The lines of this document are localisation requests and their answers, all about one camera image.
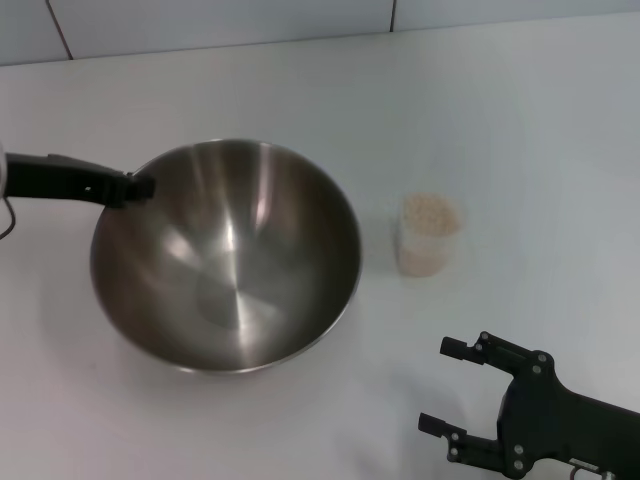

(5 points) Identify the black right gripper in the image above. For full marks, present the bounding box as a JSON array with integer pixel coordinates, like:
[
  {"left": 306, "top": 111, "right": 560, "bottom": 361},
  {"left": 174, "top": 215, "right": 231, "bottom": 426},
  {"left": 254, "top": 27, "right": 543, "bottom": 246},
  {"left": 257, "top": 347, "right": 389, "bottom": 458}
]
[{"left": 417, "top": 330, "right": 640, "bottom": 480}]

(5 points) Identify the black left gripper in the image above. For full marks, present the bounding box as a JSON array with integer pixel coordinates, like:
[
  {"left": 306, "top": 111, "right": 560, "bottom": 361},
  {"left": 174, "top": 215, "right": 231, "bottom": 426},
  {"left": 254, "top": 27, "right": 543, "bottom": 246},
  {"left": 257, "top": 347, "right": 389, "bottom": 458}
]
[{"left": 4, "top": 152, "right": 157, "bottom": 209}]

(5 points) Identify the stainless steel mixing bowl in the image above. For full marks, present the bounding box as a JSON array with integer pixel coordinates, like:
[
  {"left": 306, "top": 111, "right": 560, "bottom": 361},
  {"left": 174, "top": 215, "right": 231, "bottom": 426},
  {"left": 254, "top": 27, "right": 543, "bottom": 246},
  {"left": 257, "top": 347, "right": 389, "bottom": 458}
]
[{"left": 89, "top": 138, "right": 363, "bottom": 376}]

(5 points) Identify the clear plastic measuring cup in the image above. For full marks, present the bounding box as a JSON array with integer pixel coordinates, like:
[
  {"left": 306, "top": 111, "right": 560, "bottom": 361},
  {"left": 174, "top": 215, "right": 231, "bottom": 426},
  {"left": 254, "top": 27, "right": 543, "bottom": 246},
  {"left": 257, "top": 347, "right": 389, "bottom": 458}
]
[{"left": 394, "top": 192, "right": 469, "bottom": 279}]

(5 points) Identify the clear plastic cup with grains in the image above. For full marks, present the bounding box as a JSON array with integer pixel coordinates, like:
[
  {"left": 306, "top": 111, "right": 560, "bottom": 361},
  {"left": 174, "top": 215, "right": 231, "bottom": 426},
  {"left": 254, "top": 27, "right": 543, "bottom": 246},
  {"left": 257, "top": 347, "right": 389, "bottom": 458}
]
[{"left": 397, "top": 194, "right": 462, "bottom": 277}]

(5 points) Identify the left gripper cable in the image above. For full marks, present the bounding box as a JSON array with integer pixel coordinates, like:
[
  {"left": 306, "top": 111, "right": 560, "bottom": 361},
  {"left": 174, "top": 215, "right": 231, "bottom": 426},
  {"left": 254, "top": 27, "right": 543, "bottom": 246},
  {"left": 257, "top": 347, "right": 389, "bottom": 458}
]
[{"left": 0, "top": 198, "right": 16, "bottom": 242}]

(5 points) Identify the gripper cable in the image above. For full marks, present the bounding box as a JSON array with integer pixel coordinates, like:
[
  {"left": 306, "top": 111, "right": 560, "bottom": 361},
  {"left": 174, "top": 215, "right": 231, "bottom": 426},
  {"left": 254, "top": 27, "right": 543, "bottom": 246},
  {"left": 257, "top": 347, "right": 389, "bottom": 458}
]
[
  {"left": 0, "top": 198, "right": 16, "bottom": 242},
  {"left": 568, "top": 457, "right": 617, "bottom": 480}
]

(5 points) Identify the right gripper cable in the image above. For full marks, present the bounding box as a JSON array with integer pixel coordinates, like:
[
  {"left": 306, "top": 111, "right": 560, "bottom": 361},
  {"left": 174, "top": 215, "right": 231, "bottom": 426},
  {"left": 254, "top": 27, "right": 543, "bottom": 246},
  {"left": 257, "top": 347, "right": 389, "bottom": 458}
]
[{"left": 568, "top": 457, "right": 617, "bottom": 480}]

